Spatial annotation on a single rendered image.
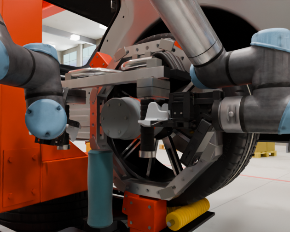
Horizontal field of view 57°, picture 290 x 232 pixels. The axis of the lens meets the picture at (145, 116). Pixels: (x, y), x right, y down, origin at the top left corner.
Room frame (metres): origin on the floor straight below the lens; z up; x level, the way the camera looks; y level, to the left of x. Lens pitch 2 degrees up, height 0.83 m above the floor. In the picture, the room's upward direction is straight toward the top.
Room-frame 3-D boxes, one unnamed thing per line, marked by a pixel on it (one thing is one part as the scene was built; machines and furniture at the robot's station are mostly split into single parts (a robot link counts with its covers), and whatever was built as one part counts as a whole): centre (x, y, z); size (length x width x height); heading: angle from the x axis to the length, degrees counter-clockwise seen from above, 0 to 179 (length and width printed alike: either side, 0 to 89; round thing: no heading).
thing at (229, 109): (0.55, -0.18, 0.85); 0.08 x 0.05 x 0.08; 144
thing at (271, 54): (0.52, -0.23, 0.95); 0.11 x 0.08 x 0.11; 39
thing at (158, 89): (0.71, -0.02, 0.93); 0.09 x 0.05 x 0.05; 144
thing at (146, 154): (0.69, -0.01, 0.83); 0.04 x 0.04 x 0.16
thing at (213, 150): (0.98, -0.01, 0.85); 0.54 x 0.07 x 0.54; 54
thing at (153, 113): (0.64, -0.02, 0.86); 0.09 x 0.03 x 0.06; 62
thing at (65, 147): (0.89, 0.27, 0.83); 0.04 x 0.04 x 0.16
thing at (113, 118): (0.92, 0.04, 0.85); 0.21 x 0.14 x 0.14; 144
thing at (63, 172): (1.32, 0.32, 0.69); 0.52 x 0.17 x 0.35; 144
